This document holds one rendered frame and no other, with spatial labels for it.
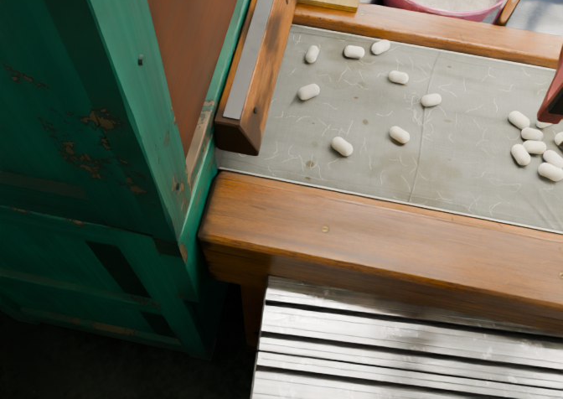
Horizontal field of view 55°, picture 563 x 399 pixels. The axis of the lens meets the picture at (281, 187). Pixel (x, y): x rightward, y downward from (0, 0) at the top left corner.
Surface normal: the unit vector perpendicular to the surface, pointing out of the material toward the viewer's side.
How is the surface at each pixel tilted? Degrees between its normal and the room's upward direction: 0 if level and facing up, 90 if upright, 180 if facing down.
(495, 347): 0
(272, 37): 66
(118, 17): 90
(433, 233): 0
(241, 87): 0
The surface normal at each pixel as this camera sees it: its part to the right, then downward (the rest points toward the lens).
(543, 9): 0.04, -0.46
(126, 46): 0.98, 0.18
